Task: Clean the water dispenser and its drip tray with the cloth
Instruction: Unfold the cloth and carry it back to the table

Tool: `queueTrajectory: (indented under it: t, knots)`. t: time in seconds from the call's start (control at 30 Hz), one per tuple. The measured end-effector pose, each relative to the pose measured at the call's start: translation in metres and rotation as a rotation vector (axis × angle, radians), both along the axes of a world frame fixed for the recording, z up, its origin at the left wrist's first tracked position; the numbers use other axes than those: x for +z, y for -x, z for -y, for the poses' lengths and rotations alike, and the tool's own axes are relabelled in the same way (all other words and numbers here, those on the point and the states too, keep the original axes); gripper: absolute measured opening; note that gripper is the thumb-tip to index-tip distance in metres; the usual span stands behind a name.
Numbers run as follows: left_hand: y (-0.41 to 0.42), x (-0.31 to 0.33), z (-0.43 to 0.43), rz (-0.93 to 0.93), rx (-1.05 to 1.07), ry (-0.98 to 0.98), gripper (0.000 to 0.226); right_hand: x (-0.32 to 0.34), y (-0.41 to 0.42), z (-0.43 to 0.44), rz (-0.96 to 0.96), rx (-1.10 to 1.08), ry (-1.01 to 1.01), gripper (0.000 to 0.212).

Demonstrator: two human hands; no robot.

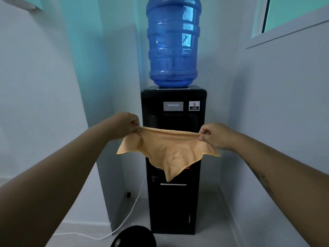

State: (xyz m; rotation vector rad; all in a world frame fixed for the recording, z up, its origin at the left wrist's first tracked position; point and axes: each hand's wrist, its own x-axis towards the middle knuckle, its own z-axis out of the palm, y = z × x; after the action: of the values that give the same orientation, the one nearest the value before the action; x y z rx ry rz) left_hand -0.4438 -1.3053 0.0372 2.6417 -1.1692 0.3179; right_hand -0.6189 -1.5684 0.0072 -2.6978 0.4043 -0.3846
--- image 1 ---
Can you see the person's right hand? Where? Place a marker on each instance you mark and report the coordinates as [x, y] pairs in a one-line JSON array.
[[218, 136]]

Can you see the person's left hand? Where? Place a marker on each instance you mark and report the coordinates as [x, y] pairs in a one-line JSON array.
[[122, 125]]

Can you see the person's left fingers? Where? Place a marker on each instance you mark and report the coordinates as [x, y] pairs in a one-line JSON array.
[[135, 122]]

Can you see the person's right thumb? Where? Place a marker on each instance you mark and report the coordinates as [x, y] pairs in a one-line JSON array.
[[204, 138]]

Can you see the orange microfiber cloth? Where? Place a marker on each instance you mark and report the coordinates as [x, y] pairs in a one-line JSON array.
[[167, 151]]

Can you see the person's right forearm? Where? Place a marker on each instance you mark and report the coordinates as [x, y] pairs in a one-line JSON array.
[[282, 182]]

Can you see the person's left forearm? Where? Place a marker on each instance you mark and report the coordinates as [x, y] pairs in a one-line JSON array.
[[51, 177]]

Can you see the white warranty sticker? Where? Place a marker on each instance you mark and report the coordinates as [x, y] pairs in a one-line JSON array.
[[194, 105]]

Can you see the black water dispenser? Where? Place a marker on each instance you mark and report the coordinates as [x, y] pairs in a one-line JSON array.
[[174, 198]]

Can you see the blue water jug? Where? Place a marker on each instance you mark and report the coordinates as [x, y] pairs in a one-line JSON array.
[[173, 41]]

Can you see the black round object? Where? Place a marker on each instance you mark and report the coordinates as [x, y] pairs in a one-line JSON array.
[[135, 237]]

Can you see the window with white frame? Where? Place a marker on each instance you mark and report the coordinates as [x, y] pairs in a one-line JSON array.
[[287, 15]]

